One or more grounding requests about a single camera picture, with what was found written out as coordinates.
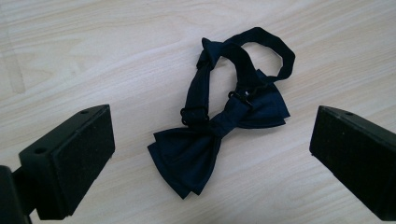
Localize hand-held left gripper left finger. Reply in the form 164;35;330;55
11;104;116;221

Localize dark navy bow tie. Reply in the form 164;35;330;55
147;26;296;200

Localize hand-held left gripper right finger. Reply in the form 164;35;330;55
308;105;396;222

